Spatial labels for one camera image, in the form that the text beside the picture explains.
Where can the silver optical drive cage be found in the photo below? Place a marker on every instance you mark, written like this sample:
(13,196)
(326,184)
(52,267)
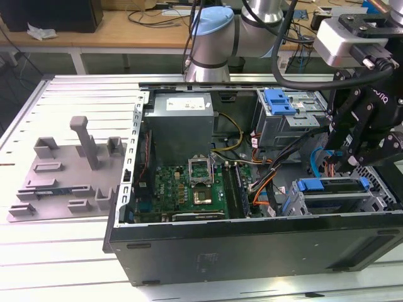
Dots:
(283,129)

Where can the black RAM stick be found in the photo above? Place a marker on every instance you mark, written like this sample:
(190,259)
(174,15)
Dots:
(243,192)

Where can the green motherboard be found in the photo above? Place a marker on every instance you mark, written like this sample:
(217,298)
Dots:
(167,176)

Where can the crumpled white plastic wrap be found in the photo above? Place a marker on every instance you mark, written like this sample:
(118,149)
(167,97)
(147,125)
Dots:
(41,33)

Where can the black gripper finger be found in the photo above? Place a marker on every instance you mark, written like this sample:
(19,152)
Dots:
(343,119)
(384,154)

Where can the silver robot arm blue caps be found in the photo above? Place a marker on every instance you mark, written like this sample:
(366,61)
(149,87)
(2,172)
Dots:
(214,41)

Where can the black open PC case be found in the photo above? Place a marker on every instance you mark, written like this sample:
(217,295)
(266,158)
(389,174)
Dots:
(252,251)

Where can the black graphics card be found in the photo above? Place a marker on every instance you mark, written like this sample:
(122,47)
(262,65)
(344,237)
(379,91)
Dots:
(198,216)

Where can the grey power supply unit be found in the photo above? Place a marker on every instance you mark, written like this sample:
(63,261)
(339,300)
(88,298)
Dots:
(176,132)

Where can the small black container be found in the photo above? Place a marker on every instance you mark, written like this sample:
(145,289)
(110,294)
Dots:
(318,19)

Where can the hard disk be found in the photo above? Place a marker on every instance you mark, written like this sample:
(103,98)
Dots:
(311,185)

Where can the brown cardboard piece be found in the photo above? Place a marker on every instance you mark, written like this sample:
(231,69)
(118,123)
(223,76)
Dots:
(148,3)

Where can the grey parts rack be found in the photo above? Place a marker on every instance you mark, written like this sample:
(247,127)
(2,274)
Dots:
(63,176)

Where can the silver disk bay cage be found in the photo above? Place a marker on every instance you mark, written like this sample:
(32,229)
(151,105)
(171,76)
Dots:
(374,201)

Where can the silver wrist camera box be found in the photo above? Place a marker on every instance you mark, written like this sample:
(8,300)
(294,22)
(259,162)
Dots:
(333,41)

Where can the blue plastic drive latch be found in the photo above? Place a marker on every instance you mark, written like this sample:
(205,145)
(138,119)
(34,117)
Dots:
(277,105)

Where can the wooden desk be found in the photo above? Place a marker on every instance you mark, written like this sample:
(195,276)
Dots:
(141,34)

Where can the blue cardboard box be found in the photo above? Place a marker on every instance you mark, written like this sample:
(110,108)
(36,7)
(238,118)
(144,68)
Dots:
(374,6)

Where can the green RAM stick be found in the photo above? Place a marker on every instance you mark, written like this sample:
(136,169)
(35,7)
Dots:
(233,192)

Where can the black case fan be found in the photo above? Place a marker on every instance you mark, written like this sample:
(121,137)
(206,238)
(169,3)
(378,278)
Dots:
(146,163)

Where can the thin metal locking lever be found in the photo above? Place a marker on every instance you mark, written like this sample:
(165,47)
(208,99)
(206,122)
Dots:
(213,170)

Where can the black computer tower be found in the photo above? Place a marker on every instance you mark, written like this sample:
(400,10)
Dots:
(47,15)

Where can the CPU socket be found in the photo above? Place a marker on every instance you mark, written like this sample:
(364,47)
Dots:
(202,196)

